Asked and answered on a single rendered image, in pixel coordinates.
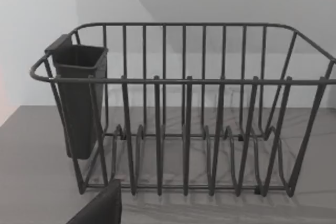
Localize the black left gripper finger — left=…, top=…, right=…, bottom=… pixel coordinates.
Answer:
left=65, top=178, right=123, bottom=224

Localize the dark grey cutlery holder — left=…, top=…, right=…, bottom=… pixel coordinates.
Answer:
left=44, top=34, right=109, bottom=160

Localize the grey wire dish rack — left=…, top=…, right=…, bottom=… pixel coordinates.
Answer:
left=29, top=22, right=336, bottom=198

